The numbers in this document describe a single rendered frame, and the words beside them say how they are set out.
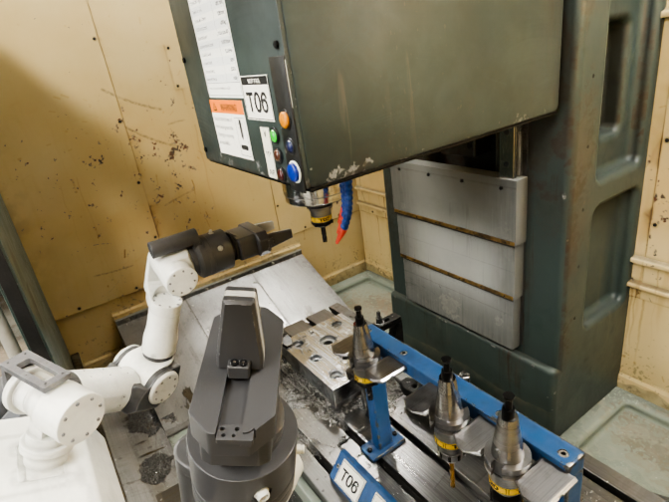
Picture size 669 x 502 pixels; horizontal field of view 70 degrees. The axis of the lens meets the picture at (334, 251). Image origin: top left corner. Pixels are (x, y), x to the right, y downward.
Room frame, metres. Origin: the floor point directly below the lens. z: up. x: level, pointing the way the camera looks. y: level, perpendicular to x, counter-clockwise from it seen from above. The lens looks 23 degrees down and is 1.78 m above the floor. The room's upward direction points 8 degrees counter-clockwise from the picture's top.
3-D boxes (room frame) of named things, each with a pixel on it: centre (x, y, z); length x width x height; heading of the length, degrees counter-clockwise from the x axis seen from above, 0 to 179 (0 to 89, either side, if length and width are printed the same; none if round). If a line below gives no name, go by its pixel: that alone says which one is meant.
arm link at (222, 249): (0.97, 0.22, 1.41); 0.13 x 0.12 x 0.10; 31
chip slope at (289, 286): (1.66, 0.37, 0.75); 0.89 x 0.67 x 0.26; 121
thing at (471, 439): (0.54, -0.17, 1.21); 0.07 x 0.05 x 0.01; 121
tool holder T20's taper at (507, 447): (0.49, -0.20, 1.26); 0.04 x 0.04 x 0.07
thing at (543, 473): (0.44, -0.23, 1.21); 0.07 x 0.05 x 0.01; 121
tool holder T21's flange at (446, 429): (0.58, -0.14, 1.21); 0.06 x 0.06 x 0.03
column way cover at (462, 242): (1.32, -0.36, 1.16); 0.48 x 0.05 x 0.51; 31
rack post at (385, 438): (0.85, -0.05, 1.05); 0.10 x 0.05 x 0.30; 121
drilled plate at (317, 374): (1.14, 0.03, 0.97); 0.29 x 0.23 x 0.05; 31
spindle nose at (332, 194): (1.09, 0.02, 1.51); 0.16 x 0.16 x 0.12
